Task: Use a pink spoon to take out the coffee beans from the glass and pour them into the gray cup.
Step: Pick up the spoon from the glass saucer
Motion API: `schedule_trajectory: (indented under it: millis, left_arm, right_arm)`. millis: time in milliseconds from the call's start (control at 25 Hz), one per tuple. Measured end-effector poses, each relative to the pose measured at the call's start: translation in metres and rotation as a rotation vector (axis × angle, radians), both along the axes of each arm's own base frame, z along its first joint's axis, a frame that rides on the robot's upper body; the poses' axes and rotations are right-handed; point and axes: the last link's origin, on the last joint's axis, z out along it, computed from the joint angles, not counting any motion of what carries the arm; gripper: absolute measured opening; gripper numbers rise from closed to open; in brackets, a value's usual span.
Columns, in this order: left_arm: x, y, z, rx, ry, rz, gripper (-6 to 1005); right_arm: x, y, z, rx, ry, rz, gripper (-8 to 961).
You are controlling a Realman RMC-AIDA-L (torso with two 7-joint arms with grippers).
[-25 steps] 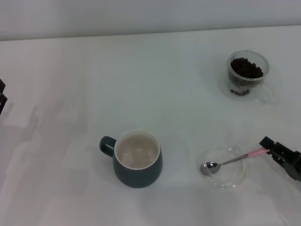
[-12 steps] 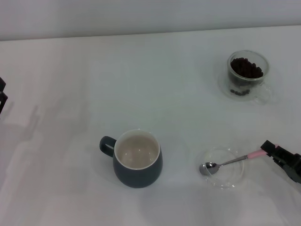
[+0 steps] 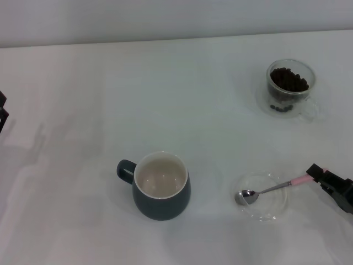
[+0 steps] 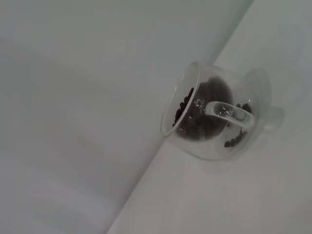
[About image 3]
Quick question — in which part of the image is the clear glass cup with handle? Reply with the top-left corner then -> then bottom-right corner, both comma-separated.
257,58 -> 322,121

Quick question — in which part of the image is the pile of coffee beans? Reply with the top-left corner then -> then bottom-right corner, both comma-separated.
269,67 -> 310,113

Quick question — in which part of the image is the small clear glass dish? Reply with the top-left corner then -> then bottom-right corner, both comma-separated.
229,171 -> 290,223

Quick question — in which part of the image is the pink handled metal spoon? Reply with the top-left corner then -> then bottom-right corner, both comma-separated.
234,167 -> 329,206

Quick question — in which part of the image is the dark teal ceramic mug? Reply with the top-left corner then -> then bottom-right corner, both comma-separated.
116,151 -> 191,221

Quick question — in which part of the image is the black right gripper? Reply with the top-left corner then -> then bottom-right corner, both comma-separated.
306,163 -> 353,213

